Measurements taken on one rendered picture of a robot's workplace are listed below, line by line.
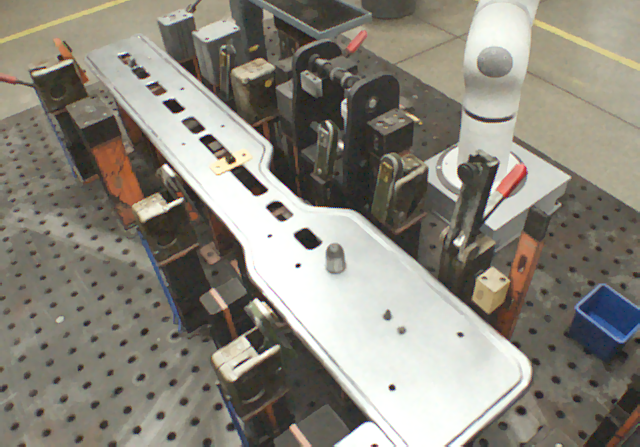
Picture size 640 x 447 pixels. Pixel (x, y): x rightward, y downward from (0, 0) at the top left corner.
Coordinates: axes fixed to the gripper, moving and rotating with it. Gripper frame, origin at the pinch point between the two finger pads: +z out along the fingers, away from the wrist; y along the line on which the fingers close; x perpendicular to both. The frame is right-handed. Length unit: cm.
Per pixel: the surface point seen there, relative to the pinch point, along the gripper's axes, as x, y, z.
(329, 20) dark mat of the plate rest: 2.4, 1.3, 8.2
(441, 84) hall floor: -43, -161, 124
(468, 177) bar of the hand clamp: 50, 37, 3
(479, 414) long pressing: 64, 55, 24
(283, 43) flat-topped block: -14.0, -1.4, 19.0
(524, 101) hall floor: 3, -170, 124
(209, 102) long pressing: -17.8, 21.7, 24.2
